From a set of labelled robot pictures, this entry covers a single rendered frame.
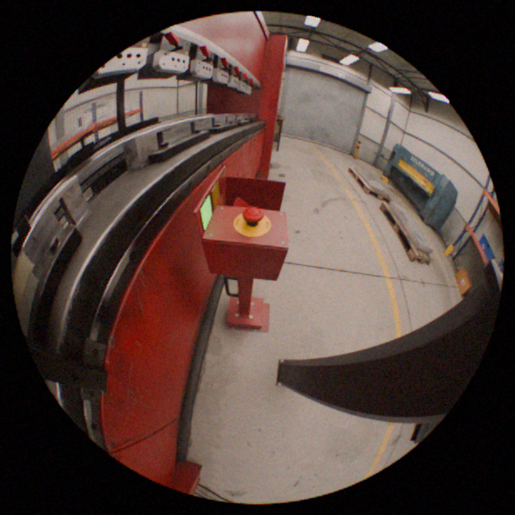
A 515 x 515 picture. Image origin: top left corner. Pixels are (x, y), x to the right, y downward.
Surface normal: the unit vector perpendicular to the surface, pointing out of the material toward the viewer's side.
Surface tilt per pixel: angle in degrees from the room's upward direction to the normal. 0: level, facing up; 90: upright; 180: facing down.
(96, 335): 90
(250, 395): 0
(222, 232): 0
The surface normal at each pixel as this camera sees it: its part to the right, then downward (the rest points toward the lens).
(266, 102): -0.16, 0.78
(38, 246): 0.98, 0.18
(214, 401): 0.08, -0.60
